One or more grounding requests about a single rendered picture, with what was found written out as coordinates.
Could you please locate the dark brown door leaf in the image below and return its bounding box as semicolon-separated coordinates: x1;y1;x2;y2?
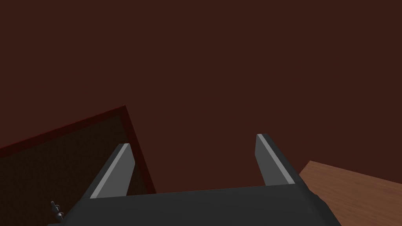
0;115;148;226

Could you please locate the brown wooden table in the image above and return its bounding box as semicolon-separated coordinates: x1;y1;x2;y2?
298;160;402;226

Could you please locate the grey metal door handle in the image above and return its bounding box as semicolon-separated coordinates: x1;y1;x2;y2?
50;200;65;221

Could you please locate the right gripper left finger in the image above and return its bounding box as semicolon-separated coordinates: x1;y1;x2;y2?
82;142;136;200

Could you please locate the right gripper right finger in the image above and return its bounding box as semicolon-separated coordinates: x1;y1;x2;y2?
254;133;303;187

